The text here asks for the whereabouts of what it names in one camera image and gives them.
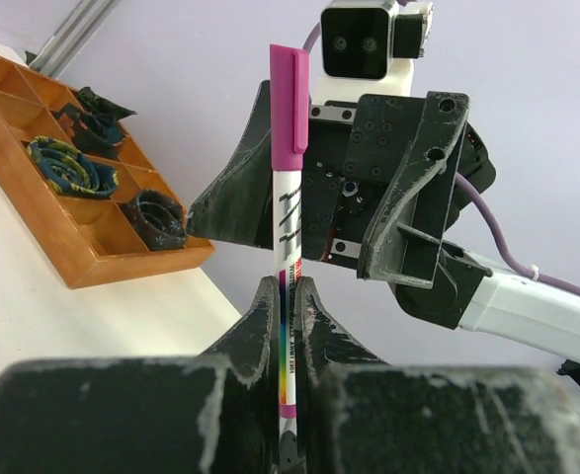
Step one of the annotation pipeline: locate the magenta capped whiteboard marker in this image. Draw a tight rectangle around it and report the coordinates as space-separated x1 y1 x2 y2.
269 44 310 435

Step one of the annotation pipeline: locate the blue yellow rolled tie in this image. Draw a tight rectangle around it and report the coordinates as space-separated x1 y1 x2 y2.
26 135 119 199

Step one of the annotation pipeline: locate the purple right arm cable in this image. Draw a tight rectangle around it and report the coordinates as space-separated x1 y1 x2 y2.
302 0 580 300

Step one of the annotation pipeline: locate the orange wooden divider tray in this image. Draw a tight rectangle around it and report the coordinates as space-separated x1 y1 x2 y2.
0 57 213 288

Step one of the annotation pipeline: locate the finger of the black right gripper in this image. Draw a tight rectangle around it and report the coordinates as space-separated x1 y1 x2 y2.
186 80 273 247
357 91 469 289

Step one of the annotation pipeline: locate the dark floral rolled tie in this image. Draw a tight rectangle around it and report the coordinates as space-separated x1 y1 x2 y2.
121 189 188 252

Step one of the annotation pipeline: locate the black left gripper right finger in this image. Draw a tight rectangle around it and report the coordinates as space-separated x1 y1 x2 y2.
294 276 580 473

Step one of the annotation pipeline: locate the aluminium frame post right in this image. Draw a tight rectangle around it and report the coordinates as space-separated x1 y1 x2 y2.
27 0 120 78

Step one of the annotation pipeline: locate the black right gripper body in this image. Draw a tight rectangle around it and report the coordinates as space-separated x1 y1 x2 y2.
301 93 497 271

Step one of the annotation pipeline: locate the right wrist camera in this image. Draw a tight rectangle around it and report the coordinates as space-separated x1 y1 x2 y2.
304 1 434 104

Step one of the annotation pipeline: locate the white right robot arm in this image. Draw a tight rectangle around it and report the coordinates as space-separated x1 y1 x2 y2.
187 81 580 414

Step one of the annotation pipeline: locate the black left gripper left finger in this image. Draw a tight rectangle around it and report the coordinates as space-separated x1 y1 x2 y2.
0 276 279 473

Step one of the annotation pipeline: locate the dark rolled tie top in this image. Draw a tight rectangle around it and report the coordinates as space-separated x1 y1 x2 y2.
72 86 137 120

